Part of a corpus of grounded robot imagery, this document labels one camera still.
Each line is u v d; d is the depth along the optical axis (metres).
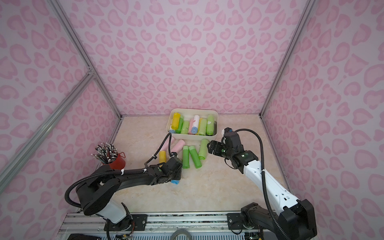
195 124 1.04
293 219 0.38
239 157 0.56
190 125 1.08
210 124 1.04
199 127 1.03
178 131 1.07
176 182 0.84
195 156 0.93
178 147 0.99
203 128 1.01
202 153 0.95
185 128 1.07
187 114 1.17
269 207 0.40
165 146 0.73
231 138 0.59
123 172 0.50
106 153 0.80
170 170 0.69
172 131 1.06
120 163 0.91
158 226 0.72
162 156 0.91
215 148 0.70
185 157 0.95
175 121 1.08
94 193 0.44
